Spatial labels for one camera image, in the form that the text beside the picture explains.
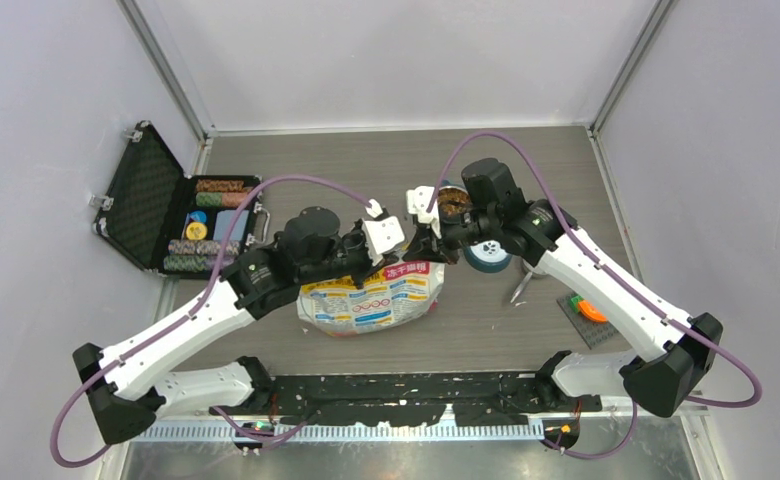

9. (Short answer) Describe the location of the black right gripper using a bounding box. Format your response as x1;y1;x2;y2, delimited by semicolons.
405;203;501;264

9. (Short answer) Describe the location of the white yellow pet food bag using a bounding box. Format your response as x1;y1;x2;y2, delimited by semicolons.
296;261;445;337

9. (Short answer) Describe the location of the metal food scoop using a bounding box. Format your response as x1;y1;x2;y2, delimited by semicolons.
509;260;548;303

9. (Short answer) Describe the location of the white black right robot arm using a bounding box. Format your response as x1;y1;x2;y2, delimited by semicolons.
406;158;723;417

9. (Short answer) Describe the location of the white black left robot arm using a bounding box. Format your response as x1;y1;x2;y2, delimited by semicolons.
72;207;404;445

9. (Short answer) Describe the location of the teal double pet bowl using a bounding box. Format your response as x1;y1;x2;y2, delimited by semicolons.
437;181;512;274

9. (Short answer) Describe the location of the light blue card deck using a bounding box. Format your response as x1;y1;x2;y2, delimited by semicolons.
212;210;249;241

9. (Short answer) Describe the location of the striped poker chip stack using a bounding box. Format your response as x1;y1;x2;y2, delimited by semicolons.
167;239;243;256

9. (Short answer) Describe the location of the yellow poker chip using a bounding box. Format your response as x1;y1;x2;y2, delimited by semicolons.
184;222;208;241

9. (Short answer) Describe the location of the blue poker chip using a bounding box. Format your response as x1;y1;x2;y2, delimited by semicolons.
187;210;207;224

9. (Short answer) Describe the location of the green poker chip stack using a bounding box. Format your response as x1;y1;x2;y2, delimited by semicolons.
195;192;249;209

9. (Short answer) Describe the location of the brown poker chip stack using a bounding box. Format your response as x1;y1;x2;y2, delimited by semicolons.
195;178;246;193

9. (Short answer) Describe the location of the green striped chip stack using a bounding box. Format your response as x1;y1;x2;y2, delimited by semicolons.
163;255;217;273

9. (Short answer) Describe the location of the black foam-lined case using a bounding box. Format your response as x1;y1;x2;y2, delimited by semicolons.
91;120;270;280

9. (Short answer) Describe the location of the green toy brick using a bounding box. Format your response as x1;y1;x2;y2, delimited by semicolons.
569;295;584;314

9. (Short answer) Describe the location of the orange toy brick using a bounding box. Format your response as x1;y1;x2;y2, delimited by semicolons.
576;299;608;324

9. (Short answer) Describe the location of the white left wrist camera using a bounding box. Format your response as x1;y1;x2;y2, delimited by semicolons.
361;199;405;266

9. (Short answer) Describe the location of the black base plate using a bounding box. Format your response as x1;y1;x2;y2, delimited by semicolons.
224;371;602;427

